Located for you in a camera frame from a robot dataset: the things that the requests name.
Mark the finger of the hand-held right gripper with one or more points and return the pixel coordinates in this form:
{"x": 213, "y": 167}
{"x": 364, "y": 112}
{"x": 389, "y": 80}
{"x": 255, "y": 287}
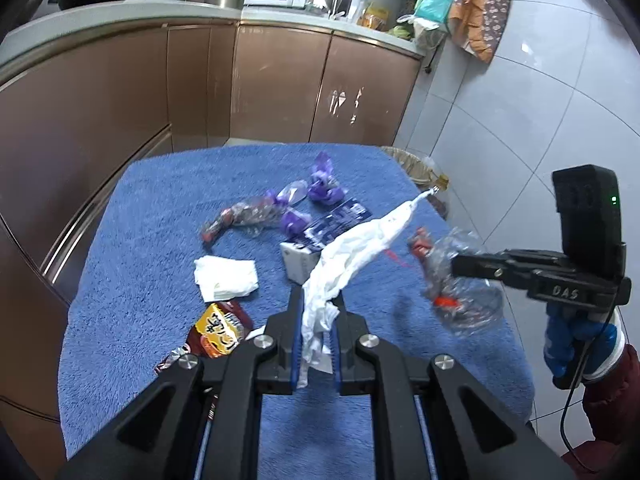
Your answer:
{"x": 480, "y": 266}

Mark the clear plastic wrapper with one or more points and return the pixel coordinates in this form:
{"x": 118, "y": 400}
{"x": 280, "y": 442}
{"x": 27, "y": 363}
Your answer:
{"x": 465, "y": 310}

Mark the person's right forearm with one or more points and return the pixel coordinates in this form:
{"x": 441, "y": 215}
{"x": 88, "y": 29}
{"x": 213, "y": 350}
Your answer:
{"x": 610, "y": 410}

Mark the brown kitchen cabinets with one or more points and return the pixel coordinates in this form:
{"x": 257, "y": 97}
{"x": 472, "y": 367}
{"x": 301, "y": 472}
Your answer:
{"x": 125, "y": 90}

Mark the dark blue printed packet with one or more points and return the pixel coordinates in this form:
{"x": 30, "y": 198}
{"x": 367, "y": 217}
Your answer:
{"x": 335, "y": 220}

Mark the small white box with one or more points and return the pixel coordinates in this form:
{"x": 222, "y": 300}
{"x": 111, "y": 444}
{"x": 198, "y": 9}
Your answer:
{"x": 295, "y": 260}

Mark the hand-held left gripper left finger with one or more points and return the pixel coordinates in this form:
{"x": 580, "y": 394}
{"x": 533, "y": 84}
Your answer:
{"x": 297, "y": 340}

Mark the yellow food package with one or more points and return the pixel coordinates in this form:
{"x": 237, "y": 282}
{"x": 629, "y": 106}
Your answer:
{"x": 375, "y": 15}

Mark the clear wrapper with red print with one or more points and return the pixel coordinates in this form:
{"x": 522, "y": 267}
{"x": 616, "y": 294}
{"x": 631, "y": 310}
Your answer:
{"x": 240, "y": 217}

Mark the orange snack packet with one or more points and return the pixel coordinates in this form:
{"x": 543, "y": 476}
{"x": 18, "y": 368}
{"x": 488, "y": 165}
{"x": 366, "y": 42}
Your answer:
{"x": 217, "y": 330}

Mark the white plastic bag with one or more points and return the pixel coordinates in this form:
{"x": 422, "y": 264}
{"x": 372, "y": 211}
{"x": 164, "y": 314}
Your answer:
{"x": 350, "y": 255}

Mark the blue fluffy towel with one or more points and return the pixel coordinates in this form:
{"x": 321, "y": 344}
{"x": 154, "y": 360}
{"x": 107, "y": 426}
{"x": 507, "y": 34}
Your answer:
{"x": 150, "y": 240}

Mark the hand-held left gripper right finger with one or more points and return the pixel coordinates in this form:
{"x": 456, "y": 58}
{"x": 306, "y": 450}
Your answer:
{"x": 336, "y": 360}

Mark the white bag on countertop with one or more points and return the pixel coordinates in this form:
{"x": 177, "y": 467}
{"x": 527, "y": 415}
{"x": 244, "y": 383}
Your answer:
{"x": 422, "y": 30}

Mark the white tissue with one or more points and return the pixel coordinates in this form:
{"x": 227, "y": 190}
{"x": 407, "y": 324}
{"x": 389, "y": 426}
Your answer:
{"x": 225, "y": 277}

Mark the person's right hand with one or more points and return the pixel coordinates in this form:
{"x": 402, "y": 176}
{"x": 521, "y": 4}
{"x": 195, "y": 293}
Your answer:
{"x": 575, "y": 330}

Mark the purple crumpled wrapper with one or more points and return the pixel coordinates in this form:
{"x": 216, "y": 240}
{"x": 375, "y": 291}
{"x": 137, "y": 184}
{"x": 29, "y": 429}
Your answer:
{"x": 322, "y": 185}

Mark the bin with plastic liner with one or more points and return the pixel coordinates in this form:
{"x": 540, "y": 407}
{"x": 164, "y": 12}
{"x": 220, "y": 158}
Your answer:
{"x": 415, "y": 165}

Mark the patterned hanging apron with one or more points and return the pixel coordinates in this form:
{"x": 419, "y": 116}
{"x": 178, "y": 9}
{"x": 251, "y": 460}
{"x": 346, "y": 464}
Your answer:
{"x": 482, "y": 10}

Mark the small purple wrapper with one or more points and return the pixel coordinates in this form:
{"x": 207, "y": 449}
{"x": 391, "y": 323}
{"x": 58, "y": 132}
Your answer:
{"x": 294, "y": 222}

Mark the purple and clear wrapper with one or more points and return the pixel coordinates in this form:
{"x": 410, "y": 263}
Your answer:
{"x": 287, "y": 194}

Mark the white kitchen countertop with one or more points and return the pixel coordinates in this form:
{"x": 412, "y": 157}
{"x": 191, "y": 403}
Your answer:
{"x": 150, "y": 12}

